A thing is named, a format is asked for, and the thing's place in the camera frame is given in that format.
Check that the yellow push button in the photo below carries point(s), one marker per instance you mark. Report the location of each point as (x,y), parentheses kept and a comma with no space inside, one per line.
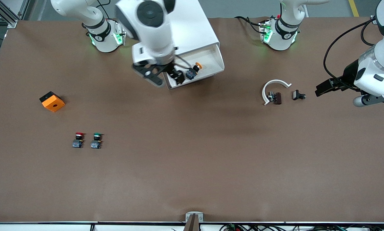
(192,73)

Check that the green push button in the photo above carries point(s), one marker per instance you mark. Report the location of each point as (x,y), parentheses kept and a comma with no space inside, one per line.
(96,140)

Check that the white cabinet drawer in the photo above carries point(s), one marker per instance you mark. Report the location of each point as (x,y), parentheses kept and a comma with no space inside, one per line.
(208,57)

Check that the small black clip part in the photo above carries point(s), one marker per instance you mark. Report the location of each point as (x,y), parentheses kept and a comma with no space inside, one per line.
(296,95)

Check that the white curved plastic piece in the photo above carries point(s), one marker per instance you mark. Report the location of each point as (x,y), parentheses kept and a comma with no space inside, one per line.
(275,81)

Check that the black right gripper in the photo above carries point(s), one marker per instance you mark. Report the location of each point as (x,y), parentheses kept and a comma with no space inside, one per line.
(170,68)

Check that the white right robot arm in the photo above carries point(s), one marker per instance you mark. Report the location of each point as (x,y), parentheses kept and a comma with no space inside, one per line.
(150,29)

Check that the white table edge rail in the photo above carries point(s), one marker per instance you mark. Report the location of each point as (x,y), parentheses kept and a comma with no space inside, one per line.
(50,227)

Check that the aluminium frame profile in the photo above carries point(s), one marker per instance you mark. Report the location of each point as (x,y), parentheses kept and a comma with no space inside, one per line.
(10,21)

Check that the orange button enclosure box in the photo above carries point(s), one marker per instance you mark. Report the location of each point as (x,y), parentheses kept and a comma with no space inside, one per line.
(53,102)

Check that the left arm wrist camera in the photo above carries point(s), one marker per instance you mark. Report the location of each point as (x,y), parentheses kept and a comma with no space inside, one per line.
(360,101)

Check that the left arm base connector plate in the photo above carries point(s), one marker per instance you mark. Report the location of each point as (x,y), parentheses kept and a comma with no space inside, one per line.
(265,30)

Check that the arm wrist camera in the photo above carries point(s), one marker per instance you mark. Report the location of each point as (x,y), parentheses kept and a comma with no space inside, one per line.
(360,101)
(153,80)

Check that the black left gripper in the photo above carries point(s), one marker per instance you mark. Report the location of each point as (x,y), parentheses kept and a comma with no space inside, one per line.
(349,75)

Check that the dark brown small component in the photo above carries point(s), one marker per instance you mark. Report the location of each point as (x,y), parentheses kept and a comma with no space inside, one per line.
(277,98)

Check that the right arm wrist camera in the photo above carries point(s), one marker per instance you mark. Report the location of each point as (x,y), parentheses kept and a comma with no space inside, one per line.
(153,80)

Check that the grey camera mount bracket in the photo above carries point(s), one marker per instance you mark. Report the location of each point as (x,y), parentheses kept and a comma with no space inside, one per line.
(188,215)

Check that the white drawer cabinet housing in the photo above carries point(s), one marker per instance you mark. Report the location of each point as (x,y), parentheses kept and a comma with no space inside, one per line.
(195,29)

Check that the brown camera mount post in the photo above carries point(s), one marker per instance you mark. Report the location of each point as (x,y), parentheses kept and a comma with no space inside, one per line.
(192,224)

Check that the red push button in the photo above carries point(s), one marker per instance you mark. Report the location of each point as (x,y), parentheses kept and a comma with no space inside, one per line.
(78,140)

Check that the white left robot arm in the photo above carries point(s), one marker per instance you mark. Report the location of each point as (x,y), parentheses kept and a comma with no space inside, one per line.
(378,70)

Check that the brown table cover mat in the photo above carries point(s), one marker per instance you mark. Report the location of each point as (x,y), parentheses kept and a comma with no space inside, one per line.
(192,160)

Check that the right arm base connector plate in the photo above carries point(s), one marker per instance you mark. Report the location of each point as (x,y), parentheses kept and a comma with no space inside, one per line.
(121,32)

